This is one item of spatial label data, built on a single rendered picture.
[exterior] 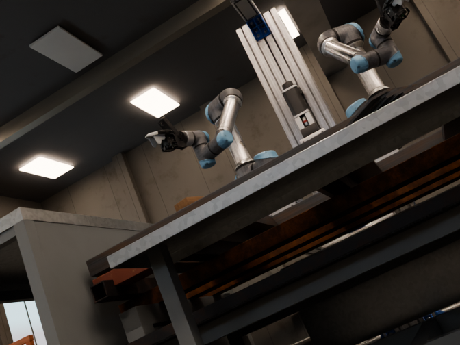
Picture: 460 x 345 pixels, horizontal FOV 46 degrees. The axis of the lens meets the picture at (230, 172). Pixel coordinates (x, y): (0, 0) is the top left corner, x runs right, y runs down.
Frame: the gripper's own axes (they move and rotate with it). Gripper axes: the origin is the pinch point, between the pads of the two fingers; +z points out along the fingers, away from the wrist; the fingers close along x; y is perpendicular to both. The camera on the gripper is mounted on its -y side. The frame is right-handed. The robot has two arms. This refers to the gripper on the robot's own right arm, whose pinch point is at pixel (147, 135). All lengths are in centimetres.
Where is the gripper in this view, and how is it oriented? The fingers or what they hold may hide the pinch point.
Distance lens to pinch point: 243.5
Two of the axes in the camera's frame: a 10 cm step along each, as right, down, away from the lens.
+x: -6.6, 3.9, 6.4
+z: -6.8, 0.6, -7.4
